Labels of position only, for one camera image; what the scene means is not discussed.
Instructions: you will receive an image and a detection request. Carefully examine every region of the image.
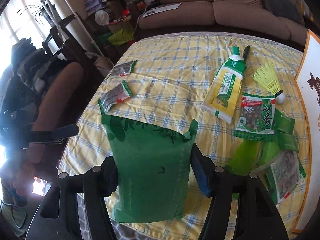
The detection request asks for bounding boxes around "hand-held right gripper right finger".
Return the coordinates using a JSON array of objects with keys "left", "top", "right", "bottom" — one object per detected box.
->
[{"left": 190, "top": 145, "right": 289, "bottom": 240}]

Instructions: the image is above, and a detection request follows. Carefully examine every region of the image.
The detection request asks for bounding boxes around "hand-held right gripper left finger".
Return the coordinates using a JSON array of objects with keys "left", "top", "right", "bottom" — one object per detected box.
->
[{"left": 26, "top": 155, "right": 119, "bottom": 240}]

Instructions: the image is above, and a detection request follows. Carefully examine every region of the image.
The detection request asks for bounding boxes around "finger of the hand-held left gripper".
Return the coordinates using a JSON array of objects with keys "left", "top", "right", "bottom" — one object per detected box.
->
[{"left": 29, "top": 124, "right": 79, "bottom": 144}]

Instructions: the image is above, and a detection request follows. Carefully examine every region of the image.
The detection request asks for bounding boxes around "dark green bamboo print bag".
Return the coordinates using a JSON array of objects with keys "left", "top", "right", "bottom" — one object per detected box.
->
[{"left": 101, "top": 114, "right": 199, "bottom": 223}]

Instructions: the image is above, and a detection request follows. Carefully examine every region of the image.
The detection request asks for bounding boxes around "seed packet with red logo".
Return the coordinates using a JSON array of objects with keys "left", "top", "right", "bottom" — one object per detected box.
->
[{"left": 234, "top": 92, "right": 276, "bottom": 140}]

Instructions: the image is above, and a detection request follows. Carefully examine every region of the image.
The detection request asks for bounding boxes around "large green edged seed packet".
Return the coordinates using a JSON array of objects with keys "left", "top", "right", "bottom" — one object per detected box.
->
[{"left": 255, "top": 150, "right": 307, "bottom": 205}]

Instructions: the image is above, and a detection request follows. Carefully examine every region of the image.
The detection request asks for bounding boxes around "white orange cardboard box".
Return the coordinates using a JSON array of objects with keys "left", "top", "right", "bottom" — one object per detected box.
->
[{"left": 292, "top": 29, "right": 320, "bottom": 234}]

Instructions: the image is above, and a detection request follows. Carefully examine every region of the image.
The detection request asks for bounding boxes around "person's left hand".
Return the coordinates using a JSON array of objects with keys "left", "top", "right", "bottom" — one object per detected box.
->
[{"left": 11, "top": 155, "right": 35, "bottom": 190}]

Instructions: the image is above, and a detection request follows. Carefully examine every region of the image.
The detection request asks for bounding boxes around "brown cushioned chair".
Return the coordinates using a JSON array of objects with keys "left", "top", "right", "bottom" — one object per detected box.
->
[{"left": 32, "top": 61, "right": 85, "bottom": 135}]

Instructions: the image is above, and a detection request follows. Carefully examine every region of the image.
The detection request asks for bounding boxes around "light green plastic bag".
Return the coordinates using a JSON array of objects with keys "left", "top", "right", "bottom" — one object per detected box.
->
[{"left": 227, "top": 139, "right": 282, "bottom": 178}]

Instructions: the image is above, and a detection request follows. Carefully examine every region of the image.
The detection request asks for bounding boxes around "dark clothes pile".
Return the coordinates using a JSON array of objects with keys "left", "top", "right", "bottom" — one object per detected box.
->
[{"left": 0, "top": 37, "right": 60, "bottom": 115}]

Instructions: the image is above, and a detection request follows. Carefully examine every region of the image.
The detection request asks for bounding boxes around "small seed packet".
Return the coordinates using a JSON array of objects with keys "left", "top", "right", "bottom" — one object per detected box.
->
[
  {"left": 107, "top": 60, "right": 137, "bottom": 80},
  {"left": 97, "top": 81, "right": 134, "bottom": 114}
]

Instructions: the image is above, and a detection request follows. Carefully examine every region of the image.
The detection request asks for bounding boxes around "dark wooden chair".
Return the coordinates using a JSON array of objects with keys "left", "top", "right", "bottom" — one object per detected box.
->
[{"left": 41, "top": 14, "right": 105, "bottom": 80}]

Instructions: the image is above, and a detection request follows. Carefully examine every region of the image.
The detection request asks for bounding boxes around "green capped yellow tube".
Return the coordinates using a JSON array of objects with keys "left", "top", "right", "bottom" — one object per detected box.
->
[{"left": 199, "top": 46, "right": 246, "bottom": 125}]

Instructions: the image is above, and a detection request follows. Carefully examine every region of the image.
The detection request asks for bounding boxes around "small green packet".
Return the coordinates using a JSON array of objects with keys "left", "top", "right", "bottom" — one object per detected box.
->
[
  {"left": 277, "top": 132, "right": 300, "bottom": 152},
  {"left": 272, "top": 110, "right": 296, "bottom": 135}
]

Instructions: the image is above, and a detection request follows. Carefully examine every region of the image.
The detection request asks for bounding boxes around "yellow plaid tablecloth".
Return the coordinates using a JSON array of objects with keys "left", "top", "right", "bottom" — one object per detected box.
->
[{"left": 59, "top": 32, "right": 313, "bottom": 233}]

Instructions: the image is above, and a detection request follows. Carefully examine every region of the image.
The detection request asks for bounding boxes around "yellow green shopping bag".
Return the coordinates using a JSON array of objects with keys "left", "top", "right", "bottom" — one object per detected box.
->
[{"left": 108, "top": 29, "right": 134, "bottom": 46}]

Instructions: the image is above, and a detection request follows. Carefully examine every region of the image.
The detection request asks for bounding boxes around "white pole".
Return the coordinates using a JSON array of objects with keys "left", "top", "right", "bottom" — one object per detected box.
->
[{"left": 52, "top": 0, "right": 103, "bottom": 58}]

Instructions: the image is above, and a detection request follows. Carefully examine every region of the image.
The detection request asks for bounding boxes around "yellow shuttlecock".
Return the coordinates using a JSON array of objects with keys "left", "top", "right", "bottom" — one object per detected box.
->
[{"left": 252, "top": 60, "right": 286, "bottom": 105}]

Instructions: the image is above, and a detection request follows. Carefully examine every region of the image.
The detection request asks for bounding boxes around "round tin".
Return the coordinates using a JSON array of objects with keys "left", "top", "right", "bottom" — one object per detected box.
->
[{"left": 94, "top": 9, "right": 112, "bottom": 25}]

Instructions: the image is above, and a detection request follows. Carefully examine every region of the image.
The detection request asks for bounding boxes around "potted plant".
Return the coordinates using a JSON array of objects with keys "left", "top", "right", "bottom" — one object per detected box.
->
[{"left": 17, "top": 0, "right": 54, "bottom": 24}]

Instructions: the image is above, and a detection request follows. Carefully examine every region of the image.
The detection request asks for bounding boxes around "black pen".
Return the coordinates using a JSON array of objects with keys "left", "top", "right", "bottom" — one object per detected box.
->
[{"left": 241, "top": 45, "right": 252, "bottom": 70}]

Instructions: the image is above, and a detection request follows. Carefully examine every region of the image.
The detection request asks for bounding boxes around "stack of blue boxes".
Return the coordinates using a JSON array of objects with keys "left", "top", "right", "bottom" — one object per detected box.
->
[{"left": 84, "top": 0, "right": 110, "bottom": 10}]

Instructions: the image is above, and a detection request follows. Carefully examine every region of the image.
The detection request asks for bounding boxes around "printed paper sheet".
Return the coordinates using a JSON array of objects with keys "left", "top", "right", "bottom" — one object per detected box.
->
[{"left": 142, "top": 2, "right": 182, "bottom": 18}]

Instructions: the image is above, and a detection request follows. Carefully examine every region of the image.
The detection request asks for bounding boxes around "brown sofa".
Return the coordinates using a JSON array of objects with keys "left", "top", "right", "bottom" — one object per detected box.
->
[{"left": 137, "top": 0, "right": 308, "bottom": 48}]

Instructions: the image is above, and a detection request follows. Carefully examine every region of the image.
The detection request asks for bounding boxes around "grey blue pillow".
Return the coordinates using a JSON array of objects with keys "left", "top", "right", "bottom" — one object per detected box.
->
[{"left": 262, "top": 0, "right": 300, "bottom": 18}]

